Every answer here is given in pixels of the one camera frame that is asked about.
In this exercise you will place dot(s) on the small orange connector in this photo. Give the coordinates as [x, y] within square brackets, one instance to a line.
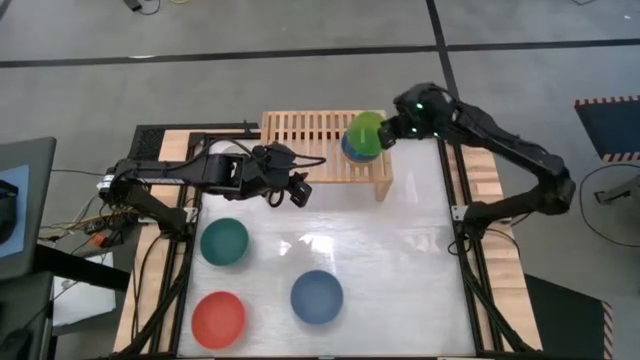
[98, 240]

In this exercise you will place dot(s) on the grey metal stand foot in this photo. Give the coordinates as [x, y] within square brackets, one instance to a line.
[620, 192]

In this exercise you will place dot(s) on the wooden table board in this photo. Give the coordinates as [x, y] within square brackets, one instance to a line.
[505, 260]

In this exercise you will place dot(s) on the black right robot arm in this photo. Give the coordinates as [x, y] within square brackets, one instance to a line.
[515, 150]

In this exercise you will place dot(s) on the light green plastic bowl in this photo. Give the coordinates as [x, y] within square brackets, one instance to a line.
[365, 132]

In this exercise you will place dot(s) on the black table clamp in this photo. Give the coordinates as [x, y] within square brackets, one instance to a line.
[246, 126]

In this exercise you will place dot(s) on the black perforated metal plate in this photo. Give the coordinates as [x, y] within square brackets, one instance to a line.
[149, 144]

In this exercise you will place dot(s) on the blue plastic bowl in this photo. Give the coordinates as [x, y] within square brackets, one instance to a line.
[316, 297]
[357, 158]

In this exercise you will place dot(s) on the black aluminium table frame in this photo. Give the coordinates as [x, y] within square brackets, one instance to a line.
[476, 320]

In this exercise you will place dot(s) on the white paper sheet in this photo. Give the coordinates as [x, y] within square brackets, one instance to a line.
[82, 302]

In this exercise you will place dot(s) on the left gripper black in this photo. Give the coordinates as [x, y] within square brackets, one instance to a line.
[270, 167]

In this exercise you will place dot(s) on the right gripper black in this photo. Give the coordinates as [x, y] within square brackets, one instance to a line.
[425, 112]

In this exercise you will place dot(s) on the white corner bracket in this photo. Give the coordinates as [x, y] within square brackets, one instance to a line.
[191, 214]
[458, 212]

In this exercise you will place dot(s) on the black power adapter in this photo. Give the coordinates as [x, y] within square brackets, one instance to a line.
[132, 4]

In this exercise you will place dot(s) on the dark green plastic bowl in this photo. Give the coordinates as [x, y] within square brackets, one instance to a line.
[224, 241]

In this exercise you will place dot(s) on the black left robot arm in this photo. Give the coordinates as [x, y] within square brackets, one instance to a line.
[165, 172]

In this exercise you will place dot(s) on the black floor mat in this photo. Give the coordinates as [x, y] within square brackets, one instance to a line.
[565, 320]

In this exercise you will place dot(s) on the black computer mouse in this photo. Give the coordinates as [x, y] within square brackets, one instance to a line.
[14, 344]

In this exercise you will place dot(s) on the red plastic bowl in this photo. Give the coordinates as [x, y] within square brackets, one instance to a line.
[218, 320]

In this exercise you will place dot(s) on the blue mat with striped edge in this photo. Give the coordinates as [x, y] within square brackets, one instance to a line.
[610, 127]

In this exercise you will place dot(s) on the light wooden slatted shelf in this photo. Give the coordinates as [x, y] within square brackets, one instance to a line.
[310, 150]

